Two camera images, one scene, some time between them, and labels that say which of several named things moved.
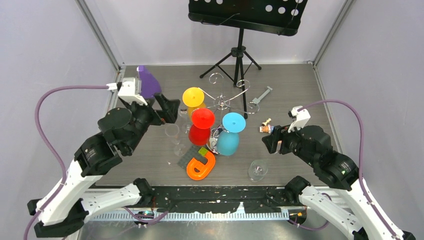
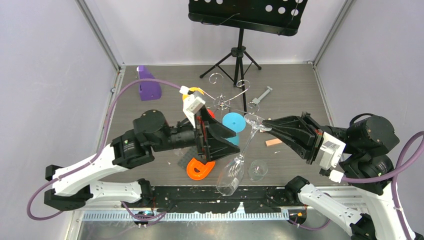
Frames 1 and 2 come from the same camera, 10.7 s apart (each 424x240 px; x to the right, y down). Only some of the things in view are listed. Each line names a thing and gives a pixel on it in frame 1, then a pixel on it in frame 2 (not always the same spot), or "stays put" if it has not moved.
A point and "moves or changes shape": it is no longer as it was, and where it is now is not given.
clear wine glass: x=257 y=169 stays put
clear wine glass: x=172 y=130 moves or changes shape
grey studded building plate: x=192 y=152 stays put
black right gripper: x=280 y=133 to x=291 y=128
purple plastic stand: x=149 y=85 stays put
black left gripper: x=169 y=113 to x=207 y=129
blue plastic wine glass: x=227 y=140 stays put
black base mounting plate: x=210 y=199 stays put
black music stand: x=280 y=17 stays put
